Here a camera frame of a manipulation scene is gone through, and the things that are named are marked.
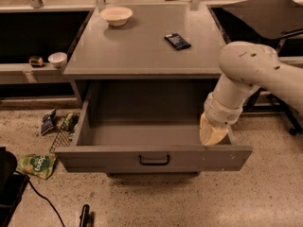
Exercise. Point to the yellow black tape measure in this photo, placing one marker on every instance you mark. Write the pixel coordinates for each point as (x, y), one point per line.
(36, 61)

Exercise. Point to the small white bowl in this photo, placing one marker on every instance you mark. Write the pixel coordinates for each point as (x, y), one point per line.
(58, 59)

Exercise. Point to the grey top drawer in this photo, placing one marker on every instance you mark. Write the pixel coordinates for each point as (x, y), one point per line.
(146, 126)

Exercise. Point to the grey drawer cabinet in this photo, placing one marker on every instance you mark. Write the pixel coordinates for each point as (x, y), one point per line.
(139, 50)

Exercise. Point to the black floor object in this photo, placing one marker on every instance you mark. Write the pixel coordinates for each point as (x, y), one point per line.
(84, 216)

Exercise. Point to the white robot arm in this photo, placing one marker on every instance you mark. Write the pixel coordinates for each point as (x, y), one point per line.
(247, 67)

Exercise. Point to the blue white snack bag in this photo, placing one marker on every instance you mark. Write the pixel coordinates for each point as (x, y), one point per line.
(48, 122)

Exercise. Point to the dark blue snack packet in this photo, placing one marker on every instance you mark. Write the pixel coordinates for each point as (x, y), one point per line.
(177, 41)

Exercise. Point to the large beige bowl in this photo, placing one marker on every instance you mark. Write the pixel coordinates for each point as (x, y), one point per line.
(116, 16)

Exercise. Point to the black wire basket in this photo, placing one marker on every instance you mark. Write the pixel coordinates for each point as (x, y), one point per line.
(63, 138)

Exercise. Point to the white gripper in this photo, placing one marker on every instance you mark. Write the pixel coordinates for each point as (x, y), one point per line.
(222, 113)

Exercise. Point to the green snack bag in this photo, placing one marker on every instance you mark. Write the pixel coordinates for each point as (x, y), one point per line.
(70, 121)

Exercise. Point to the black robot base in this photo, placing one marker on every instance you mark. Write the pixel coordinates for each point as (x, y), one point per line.
(12, 186)

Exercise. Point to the green chip bag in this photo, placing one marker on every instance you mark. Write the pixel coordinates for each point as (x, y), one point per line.
(37, 165)

